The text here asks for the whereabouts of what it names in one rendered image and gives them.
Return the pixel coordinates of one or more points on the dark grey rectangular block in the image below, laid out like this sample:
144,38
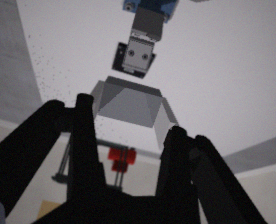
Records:
130,102

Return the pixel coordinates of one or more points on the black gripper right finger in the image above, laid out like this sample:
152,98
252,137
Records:
185,159

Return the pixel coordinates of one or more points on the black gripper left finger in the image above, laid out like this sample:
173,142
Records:
23,151

